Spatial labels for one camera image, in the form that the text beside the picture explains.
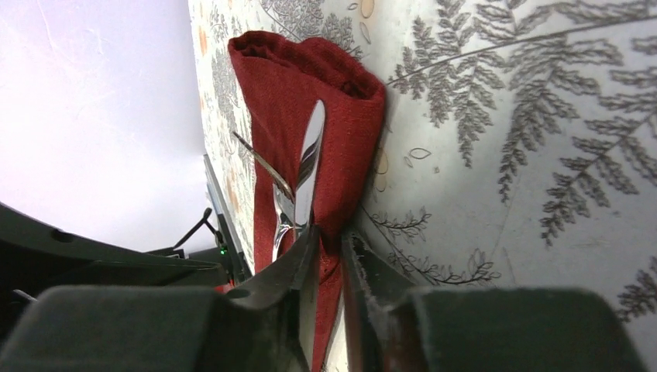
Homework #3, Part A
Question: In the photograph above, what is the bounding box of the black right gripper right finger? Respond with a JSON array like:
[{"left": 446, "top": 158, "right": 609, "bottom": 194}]
[{"left": 341, "top": 232, "right": 646, "bottom": 371}]

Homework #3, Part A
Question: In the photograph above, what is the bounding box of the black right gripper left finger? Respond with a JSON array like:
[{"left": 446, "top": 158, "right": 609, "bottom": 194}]
[{"left": 1, "top": 226, "right": 321, "bottom": 371}]

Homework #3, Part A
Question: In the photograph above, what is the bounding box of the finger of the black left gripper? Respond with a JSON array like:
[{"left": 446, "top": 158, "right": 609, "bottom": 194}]
[{"left": 1, "top": 205, "right": 229, "bottom": 339}]

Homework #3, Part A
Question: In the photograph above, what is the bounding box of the silver fork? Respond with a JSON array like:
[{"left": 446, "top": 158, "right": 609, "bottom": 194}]
[{"left": 232, "top": 131, "right": 297, "bottom": 261}]

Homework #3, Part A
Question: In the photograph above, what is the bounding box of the dark red cloth napkin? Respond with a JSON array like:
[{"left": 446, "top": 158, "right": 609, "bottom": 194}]
[{"left": 227, "top": 29, "right": 387, "bottom": 372}]

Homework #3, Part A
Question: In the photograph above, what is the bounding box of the floral patterned tablecloth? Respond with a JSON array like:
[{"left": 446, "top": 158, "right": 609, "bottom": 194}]
[{"left": 188, "top": 1, "right": 656, "bottom": 370}]

